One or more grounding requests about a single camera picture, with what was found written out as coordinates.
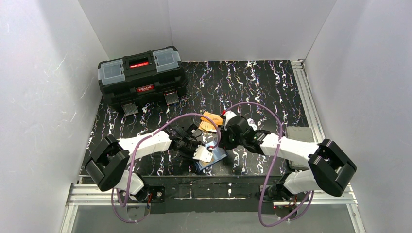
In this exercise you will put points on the black red toolbox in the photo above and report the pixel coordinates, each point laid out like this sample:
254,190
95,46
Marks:
142,78

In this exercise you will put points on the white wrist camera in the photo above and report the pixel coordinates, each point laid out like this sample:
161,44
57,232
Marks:
203,154
227,115

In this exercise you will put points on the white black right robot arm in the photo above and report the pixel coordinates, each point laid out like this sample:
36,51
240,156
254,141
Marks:
327,167

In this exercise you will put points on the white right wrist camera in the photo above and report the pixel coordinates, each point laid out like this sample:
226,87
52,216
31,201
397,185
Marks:
227,115

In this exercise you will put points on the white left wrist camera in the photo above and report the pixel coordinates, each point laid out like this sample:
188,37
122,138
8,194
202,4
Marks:
203,154

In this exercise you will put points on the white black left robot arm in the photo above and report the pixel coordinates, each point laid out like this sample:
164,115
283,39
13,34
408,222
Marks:
110,164

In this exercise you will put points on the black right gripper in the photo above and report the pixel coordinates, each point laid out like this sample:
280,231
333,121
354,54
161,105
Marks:
226,139

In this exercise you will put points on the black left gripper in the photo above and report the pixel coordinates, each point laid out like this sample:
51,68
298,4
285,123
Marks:
190,144

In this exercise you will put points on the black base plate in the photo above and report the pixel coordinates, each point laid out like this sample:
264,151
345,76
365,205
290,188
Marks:
201,194

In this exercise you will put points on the navy blue card holder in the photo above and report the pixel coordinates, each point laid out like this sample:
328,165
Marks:
218,155

